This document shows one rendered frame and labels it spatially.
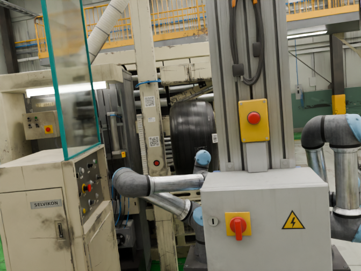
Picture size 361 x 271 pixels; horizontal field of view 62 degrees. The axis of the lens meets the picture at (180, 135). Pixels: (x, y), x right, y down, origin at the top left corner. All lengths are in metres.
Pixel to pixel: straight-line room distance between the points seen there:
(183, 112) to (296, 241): 1.33
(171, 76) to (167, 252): 1.36
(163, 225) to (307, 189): 1.62
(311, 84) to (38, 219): 10.76
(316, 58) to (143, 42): 9.95
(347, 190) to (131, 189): 0.90
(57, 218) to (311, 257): 1.11
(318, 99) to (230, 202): 10.90
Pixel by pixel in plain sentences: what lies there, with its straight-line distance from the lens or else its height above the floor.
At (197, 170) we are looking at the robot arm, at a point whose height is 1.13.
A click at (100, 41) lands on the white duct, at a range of 2.59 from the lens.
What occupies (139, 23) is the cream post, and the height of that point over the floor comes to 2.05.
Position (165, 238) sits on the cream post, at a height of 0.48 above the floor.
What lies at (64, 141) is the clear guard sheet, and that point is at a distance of 1.47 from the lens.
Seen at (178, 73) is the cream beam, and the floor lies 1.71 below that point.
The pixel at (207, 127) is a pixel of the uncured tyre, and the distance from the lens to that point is 1.98.
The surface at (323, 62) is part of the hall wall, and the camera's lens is 11.84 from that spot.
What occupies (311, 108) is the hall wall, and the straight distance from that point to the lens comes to 11.64.
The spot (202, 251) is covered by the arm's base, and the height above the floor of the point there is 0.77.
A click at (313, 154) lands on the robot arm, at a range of 1.46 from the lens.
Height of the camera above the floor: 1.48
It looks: 6 degrees down
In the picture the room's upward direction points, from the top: 6 degrees counter-clockwise
